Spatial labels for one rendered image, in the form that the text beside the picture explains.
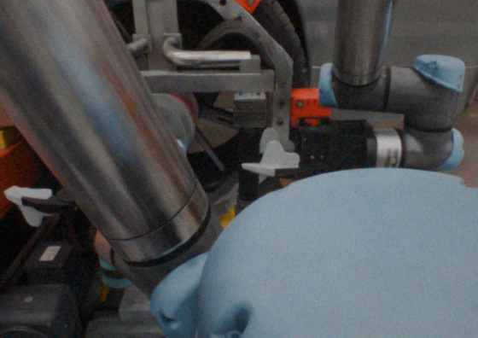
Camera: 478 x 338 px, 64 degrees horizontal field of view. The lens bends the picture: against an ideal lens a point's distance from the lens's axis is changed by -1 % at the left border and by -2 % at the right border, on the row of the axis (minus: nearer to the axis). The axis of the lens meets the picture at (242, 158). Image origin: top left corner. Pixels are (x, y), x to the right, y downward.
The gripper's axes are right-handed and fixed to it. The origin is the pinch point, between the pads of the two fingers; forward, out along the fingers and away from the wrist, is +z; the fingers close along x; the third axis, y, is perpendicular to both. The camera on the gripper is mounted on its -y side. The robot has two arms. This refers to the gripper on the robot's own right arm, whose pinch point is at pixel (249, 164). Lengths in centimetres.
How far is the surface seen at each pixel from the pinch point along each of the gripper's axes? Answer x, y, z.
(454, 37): -42, 15, -56
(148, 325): -27, -68, 29
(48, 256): -26, -40, 53
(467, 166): -158, -83, -153
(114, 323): -28, -68, 40
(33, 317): -7, -43, 50
